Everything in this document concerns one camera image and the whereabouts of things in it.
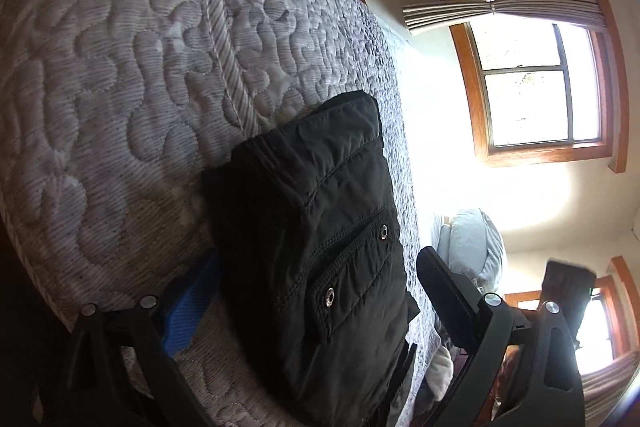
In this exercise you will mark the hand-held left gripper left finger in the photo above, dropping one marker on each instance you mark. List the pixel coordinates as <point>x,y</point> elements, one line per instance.
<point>187,307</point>

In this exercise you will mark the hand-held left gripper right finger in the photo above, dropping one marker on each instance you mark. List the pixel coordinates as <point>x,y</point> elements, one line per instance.
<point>450,292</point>

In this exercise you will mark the small wood-framed window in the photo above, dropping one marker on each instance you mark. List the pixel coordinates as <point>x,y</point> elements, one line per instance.
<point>600,322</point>

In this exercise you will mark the folded light blue duvet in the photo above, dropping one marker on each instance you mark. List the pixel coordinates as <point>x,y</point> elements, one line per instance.
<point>475,242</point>

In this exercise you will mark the white fleece garment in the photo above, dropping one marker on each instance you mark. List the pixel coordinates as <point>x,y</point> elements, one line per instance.
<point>440,372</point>

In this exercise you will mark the dark wooden headboard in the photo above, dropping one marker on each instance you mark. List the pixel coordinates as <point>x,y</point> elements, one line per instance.
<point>507,372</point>

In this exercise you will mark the grey pleated curtain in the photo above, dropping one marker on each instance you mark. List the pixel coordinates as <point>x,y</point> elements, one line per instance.
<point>610,387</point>

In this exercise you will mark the large wood-framed window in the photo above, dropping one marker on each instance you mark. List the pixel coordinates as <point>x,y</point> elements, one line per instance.
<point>530,107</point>

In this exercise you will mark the grey quilted mattress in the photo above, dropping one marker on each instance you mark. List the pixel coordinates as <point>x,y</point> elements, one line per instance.
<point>125,82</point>

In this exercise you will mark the grey tied curtain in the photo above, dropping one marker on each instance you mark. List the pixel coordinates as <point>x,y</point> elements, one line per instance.
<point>500,9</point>

